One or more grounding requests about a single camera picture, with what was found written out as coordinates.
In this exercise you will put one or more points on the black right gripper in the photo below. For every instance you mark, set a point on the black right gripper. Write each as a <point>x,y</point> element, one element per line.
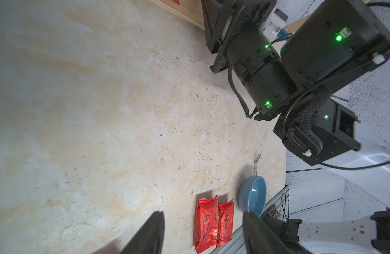
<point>255,68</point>

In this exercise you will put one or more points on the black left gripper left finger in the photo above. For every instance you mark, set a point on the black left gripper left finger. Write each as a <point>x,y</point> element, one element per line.
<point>149,238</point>

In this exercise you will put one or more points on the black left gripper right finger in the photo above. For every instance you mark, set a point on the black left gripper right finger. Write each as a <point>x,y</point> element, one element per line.
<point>259,238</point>

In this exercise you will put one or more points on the light wooden two-tier shelf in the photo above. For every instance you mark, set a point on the light wooden two-tier shelf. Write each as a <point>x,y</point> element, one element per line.
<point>298,11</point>

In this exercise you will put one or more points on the blue round plate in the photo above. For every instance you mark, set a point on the blue round plate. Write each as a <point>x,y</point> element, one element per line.
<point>252,195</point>

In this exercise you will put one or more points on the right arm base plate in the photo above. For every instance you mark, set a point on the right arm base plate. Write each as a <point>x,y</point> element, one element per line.
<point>278,206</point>

